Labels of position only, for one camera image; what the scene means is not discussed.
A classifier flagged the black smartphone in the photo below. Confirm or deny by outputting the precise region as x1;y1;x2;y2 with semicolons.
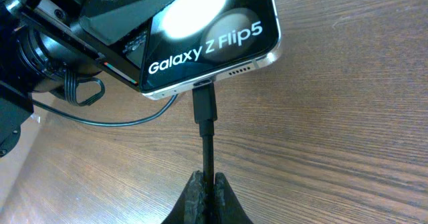
80;0;282;101

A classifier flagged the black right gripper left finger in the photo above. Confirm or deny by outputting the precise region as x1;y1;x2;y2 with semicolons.
162;171;205;224

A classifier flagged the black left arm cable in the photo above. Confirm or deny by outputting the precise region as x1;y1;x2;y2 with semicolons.
31;68;179;128

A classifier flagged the black usb charging cable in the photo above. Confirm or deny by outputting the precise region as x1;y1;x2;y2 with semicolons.
191;78;219;195

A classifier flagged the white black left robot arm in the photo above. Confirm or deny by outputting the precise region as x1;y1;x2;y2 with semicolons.
1;0;156;155

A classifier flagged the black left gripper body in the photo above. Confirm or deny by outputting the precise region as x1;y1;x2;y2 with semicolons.
1;0;147;92

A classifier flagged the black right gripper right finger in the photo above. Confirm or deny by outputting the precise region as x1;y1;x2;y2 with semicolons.
213;173;253;224

